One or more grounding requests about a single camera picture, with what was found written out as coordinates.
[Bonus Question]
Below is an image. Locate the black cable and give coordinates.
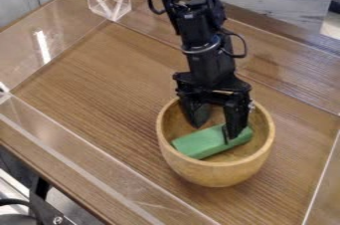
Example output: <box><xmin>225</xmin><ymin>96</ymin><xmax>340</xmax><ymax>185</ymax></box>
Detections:
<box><xmin>146</xmin><ymin>0</ymin><xmax>167</xmax><ymax>16</ymax></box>

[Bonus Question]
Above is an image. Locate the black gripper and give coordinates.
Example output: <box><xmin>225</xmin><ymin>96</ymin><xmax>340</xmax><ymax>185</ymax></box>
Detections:
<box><xmin>171</xmin><ymin>36</ymin><xmax>250</xmax><ymax>143</ymax></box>

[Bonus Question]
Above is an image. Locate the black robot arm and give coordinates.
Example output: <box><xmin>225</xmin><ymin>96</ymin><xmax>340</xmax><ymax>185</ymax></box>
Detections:
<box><xmin>153</xmin><ymin>0</ymin><xmax>250</xmax><ymax>141</ymax></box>

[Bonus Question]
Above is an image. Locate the black table leg bracket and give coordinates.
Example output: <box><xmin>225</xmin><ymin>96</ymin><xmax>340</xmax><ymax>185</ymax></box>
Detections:
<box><xmin>29</xmin><ymin>177</ymin><xmax>75</xmax><ymax>225</ymax></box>

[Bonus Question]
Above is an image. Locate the brown wooden bowl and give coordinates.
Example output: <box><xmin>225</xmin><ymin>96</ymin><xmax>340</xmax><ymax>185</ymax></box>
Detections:
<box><xmin>155</xmin><ymin>98</ymin><xmax>274</xmax><ymax>187</ymax></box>

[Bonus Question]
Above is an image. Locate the green rectangular block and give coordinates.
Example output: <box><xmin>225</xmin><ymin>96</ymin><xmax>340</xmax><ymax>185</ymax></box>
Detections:
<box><xmin>170</xmin><ymin>123</ymin><xmax>253</xmax><ymax>159</ymax></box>

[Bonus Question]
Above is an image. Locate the clear acrylic tray wall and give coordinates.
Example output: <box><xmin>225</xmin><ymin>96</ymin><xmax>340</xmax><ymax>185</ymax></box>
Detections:
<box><xmin>0</xmin><ymin>90</ymin><xmax>215</xmax><ymax>225</ymax></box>

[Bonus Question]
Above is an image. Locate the clear acrylic corner bracket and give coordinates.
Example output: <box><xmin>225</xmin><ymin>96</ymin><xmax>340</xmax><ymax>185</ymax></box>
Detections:
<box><xmin>86</xmin><ymin>0</ymin><xmax>131</xmax><ymax>22</ymax></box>

